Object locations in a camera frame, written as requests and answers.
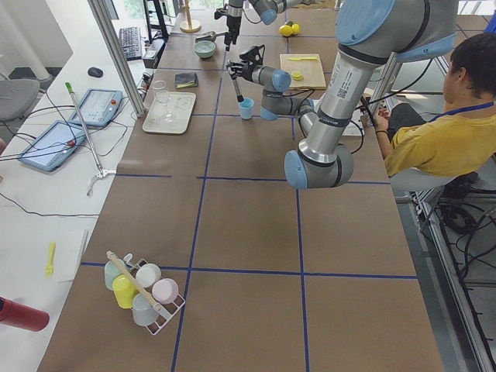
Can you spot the lemon slices on board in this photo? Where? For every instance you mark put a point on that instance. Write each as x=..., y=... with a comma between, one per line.
x=297, y=75

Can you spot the yellow lemon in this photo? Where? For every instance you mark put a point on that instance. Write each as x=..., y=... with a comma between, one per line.
x=295, y=29
x=286, y=31

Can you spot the red thermos bottle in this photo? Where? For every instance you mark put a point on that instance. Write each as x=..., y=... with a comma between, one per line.
x=22, y=316

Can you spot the mint green cup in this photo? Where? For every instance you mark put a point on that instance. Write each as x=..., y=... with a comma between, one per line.
x=111, y=272

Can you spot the light blue cup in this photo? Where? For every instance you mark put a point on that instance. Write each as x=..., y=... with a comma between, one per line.
x=246, y=108

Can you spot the white cup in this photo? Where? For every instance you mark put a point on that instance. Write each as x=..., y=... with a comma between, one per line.
x=148, y=275

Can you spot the pink cup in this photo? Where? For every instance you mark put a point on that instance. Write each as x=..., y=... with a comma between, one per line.
x=165, y=290

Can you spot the aluminium frame post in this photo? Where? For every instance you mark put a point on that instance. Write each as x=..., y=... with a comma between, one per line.
x=102, y=17

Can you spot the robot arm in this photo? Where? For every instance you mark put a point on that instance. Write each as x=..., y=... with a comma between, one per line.
x=267, y=10
x=368, y=32

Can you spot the grey cup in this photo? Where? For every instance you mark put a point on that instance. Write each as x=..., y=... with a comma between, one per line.
x=143, y=312

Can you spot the yellow cup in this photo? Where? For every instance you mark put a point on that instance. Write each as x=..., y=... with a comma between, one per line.
x=124, y=291

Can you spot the bamboo cutting board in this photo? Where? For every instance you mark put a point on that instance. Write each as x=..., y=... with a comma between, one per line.
x=313, y=75

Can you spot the black computer mouse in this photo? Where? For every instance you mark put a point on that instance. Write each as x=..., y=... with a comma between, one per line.
x=95, y=72

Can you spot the cream bear tray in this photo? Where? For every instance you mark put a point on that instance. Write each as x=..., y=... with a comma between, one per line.
x=181, y=104

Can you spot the green bowl with ice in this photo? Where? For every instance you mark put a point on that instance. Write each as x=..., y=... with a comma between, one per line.
x=204, y=49

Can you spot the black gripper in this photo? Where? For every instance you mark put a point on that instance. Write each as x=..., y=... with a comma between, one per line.
x=246, y=71
x=233, y=22

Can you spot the person in yellow shirt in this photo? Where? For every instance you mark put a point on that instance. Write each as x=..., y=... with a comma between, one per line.
x=457, y=141

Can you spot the white wire cup rack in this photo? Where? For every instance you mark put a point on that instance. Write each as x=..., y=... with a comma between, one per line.
x=166, y=311

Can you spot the black keyboard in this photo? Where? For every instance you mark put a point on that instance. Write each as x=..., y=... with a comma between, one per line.
x=130, y=42

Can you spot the steel muddler with black tip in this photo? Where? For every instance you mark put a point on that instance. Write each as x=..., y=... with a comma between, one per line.
x=239, y=95

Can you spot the reacher grabber stick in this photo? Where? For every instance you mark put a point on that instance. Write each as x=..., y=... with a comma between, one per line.
x=102, y=172

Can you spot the yellow plastic knife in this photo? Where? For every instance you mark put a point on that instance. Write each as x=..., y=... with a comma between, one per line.
x=311, y=58

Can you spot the grey folded cloth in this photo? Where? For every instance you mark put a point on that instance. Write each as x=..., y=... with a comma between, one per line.
x=185, y=80

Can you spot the small yellow plastic spoon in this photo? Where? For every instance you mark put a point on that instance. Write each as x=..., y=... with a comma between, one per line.
x=50, y=259

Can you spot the wine glass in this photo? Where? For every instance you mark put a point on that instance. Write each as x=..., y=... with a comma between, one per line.
x=162, y=96

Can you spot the blue teach pendant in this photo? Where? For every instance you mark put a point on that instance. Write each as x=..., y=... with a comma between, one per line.
x=53, y=146
x=99, y=106

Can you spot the metal ice scoop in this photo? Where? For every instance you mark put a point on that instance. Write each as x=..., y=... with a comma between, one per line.
x=209, y=36

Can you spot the wooden cup tree stand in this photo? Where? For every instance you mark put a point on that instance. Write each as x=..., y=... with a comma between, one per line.
x=189, y=25

